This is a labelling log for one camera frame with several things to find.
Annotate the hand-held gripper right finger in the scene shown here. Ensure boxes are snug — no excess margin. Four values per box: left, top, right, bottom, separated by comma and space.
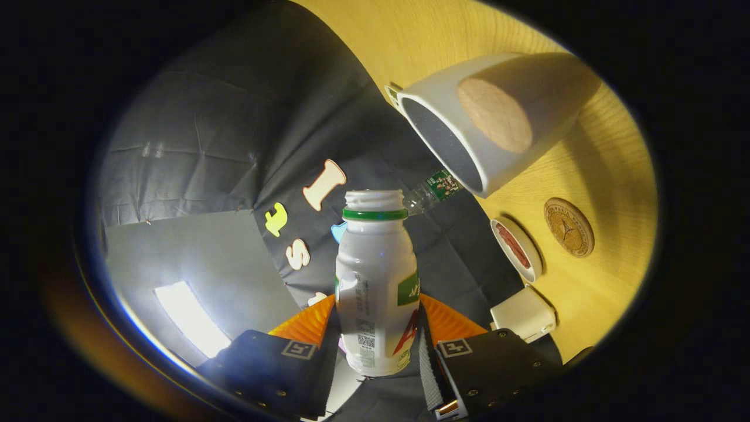
415, 293, 566, 421

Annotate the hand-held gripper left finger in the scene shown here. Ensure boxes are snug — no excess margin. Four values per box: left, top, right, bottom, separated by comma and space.
196, 293, 342, 421

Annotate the round cork coaster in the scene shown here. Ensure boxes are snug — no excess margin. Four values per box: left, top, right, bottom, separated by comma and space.
543, 198, 595, 258

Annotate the white juice bottle green label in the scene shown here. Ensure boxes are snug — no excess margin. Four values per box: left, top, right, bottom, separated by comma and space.
335, 189, 421, 376

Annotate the white cup with cork-tipped handle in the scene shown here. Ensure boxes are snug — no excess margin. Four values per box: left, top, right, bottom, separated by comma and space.
397, 52, 601, 199

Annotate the clear plastic water bottle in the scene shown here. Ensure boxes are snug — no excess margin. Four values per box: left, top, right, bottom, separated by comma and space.
403, 170, 463, 216

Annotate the cream white toaster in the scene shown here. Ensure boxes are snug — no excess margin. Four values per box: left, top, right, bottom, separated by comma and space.
490, 285, 557, 344

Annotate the bright ceiling light panel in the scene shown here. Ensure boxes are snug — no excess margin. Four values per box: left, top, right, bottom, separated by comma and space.
154, 281, 232, 359

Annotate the white round plate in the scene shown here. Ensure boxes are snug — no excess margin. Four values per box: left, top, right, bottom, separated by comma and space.
490, 217, 544, 283

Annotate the red sausage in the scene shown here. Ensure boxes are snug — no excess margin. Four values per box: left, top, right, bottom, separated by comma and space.
499, 223, 531, 266
496, 226, 528, 269

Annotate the black backdrop cloth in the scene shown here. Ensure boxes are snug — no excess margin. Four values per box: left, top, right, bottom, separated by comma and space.
97, 0, 525, 422

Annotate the wooden table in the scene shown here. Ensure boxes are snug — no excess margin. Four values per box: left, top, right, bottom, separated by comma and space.
290, 0, 658, 364

